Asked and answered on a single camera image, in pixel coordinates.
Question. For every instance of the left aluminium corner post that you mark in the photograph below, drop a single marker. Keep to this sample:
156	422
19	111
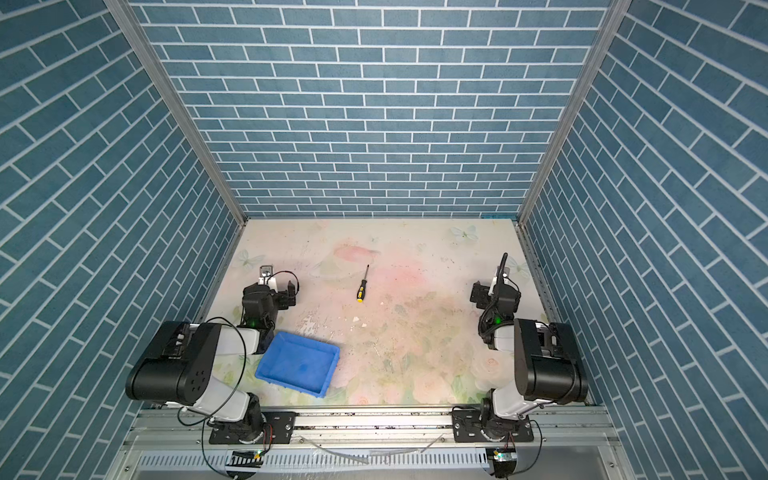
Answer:
129	25

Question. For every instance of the yellow black screwdriver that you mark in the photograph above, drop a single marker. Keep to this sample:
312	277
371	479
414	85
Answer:
361	292

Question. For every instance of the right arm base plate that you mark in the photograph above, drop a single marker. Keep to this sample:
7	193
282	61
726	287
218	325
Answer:
471	426

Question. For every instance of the aluminium corner post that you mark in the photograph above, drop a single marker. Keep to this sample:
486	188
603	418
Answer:
129	25
596	55

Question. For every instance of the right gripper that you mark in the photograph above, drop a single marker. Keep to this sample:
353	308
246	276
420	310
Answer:
485	293

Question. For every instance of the blue plastic bin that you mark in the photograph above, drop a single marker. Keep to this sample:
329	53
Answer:
298	363

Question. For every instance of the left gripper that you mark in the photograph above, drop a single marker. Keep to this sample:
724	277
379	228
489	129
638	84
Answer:
283	300

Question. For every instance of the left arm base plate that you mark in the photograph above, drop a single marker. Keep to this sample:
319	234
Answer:
268	428

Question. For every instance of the aluminium front rail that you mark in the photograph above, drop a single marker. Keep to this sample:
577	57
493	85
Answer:
416	427

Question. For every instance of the right aluminium corner post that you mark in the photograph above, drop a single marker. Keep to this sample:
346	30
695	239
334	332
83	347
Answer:
596	55

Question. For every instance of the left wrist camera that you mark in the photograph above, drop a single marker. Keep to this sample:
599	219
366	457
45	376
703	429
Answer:
267	275

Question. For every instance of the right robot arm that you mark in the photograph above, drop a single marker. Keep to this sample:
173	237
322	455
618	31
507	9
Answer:
547	366

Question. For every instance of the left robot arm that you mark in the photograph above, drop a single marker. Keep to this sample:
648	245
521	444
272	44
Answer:
177	365

